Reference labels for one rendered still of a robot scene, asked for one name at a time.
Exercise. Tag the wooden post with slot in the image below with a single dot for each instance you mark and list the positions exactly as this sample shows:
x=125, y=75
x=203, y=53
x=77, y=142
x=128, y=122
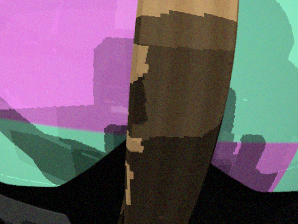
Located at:
x=122, y=217

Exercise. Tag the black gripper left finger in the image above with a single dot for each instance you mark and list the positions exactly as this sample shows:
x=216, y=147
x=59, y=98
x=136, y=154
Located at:
x=94, y=197

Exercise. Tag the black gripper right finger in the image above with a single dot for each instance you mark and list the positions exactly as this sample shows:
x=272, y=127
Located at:
x=224, y=200

